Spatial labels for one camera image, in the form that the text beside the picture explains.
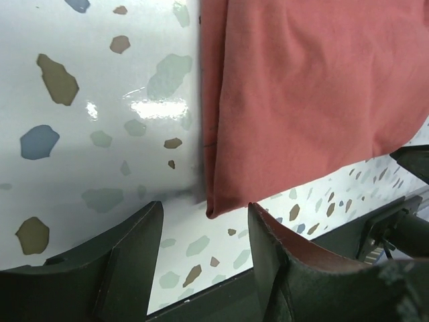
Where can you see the red tank top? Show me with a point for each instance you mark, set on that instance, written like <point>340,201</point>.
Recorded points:
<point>295,90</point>

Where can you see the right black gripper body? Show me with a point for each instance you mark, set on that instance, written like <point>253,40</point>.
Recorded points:
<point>415,159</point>

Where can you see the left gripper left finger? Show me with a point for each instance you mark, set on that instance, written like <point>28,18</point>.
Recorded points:
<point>109,277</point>

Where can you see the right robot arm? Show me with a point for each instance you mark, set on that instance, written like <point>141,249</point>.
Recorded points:
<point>397,226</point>

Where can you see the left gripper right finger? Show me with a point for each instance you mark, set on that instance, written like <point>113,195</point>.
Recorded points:
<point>298,280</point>

